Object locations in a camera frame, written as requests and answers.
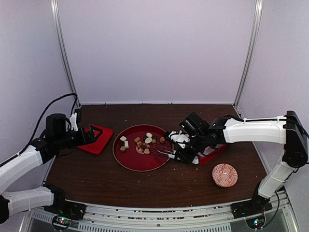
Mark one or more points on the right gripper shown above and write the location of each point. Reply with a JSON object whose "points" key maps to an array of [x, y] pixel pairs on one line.
{"points": [[185, 158]]}

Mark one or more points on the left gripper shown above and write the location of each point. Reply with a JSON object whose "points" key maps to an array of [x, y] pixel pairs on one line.
{"points": [[88, 139]]}

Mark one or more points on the metal serving tongs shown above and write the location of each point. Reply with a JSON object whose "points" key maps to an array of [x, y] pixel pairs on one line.
{"points": [[160, 150]]}

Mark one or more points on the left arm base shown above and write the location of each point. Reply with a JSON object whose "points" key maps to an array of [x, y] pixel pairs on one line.
{"points": [[65, 214]]}

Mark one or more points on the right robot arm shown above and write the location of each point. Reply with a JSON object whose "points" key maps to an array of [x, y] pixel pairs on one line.
{"points": [[282, 142]]}

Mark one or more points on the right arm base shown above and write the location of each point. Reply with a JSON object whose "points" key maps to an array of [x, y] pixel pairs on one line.
{"points": [[254, 213]]}

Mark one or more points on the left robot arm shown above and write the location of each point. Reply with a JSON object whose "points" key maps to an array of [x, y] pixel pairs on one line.
{"points": [[37, 153]]}

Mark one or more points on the red chocolate box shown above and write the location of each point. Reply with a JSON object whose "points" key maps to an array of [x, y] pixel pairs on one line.
{"points": [[209, 154]]}

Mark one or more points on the red box lid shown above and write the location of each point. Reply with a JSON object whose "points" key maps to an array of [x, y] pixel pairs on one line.
{"points": [[104, 135]]}

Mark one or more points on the round red tray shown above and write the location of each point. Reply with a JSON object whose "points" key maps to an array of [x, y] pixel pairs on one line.
{"points": [[134, 158]]}

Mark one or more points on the red patterned bowl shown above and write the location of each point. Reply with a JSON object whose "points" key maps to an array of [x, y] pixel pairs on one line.
{"points": [[224, 175]]}

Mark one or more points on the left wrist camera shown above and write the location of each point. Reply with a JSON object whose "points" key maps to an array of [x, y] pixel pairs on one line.
{"points": [[58, 124]]}

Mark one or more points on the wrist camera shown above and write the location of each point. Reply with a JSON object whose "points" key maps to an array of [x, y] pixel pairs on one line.
{"points": [[58, 124], [192, 126]]}

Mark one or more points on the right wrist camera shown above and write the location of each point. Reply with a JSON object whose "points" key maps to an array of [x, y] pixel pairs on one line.
{"points": [[192, 126]]}

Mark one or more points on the front aluminium rail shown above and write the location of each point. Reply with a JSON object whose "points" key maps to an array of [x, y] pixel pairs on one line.
{"points": [[208, 218]]}

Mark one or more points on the left aluminium post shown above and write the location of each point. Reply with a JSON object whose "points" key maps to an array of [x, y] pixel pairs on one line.
{"points": [[63, 52]]}

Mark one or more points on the aluminium post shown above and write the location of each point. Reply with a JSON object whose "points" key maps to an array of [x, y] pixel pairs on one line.
{"points": [[252, 44], [63, 52]]}

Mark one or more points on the right aluminium post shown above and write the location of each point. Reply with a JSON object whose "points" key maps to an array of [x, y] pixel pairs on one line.
{"points": [[252, 44]]}

